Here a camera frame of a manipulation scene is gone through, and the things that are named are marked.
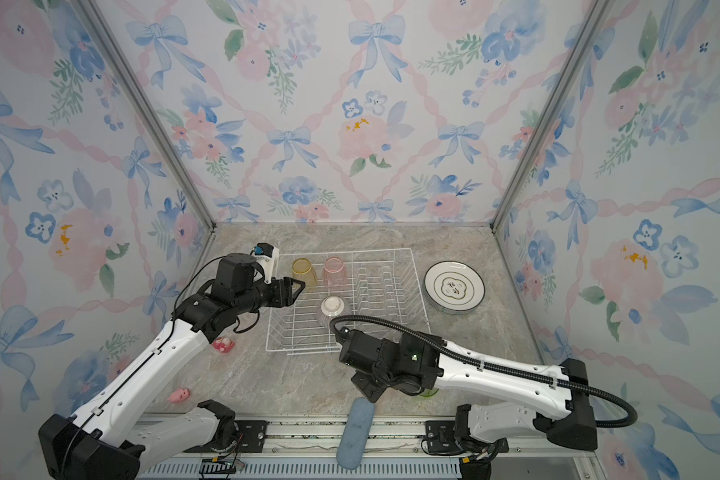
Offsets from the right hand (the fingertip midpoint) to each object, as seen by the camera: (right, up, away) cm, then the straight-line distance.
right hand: (361, 374), depth 68 cm
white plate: (+31, +17, +31) cm, 47 cm away
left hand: (-17, +20, +8) cm, 28 cm away
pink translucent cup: (-9, +21, +28) cm, 36 cm away
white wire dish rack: (+6, +17, +36) cm, 40 cm away
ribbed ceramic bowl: (-9, +12, +22) cm, 26 cm away
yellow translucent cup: (-19, +22, +27) cm, 40 cm away
